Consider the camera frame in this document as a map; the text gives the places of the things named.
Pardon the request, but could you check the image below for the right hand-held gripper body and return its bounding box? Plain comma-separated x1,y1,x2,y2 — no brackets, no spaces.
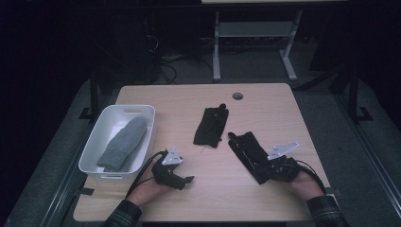
268,141,301,183

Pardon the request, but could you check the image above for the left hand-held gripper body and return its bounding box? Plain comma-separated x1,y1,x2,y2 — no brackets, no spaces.
150,147,187,191

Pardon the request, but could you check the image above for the grey knitted glove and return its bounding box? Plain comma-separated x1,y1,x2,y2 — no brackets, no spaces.
96,115,148,173
121,131,149,173

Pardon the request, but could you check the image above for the black glove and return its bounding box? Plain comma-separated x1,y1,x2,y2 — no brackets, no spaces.
193,103,230,149
227,131,272,185

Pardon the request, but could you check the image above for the white plastic basket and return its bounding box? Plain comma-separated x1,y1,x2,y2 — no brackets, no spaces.
78,104,157,183

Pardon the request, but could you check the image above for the person's left hand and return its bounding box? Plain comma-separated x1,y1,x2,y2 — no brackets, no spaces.
127,160,174,208

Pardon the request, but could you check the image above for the person's right hand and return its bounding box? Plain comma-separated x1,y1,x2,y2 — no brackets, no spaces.
288,171,325,201

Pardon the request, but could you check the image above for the left hand-held gripper cable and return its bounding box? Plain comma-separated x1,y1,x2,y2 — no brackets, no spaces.
125,149,169,200

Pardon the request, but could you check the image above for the hand-held gripper cable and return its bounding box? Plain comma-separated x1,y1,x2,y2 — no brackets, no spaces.
296,159,327,195
125,149,169,200

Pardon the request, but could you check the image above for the right hand-held gripper cable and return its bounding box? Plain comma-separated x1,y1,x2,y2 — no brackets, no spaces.
296,159,327,195

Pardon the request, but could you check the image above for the metal floor rail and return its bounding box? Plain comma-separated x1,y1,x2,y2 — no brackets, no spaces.
334,93,401,211
39,126,93,227

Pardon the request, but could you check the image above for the black metal post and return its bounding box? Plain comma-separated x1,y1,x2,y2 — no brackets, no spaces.
78,67,99,122
348,67,374,125

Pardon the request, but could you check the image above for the bundle of floor cables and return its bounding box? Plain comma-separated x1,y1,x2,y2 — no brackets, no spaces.
143,15,216,85

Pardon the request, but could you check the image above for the grey metal table frame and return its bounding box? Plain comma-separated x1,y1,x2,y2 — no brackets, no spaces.
212,9,304,82

